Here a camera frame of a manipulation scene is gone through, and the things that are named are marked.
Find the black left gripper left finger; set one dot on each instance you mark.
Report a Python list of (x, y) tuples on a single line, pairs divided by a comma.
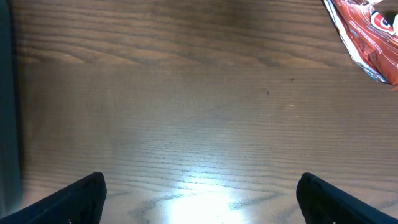
[(80, 202)]

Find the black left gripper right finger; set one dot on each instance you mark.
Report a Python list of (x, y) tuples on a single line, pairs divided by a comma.
[(321, 202)]

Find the red snack wrapper packet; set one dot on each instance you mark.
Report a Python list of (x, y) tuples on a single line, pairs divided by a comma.
[(371, 40)]

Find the grey plastic laundry basket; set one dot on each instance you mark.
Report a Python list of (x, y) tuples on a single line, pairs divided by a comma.
[(11, 190)]

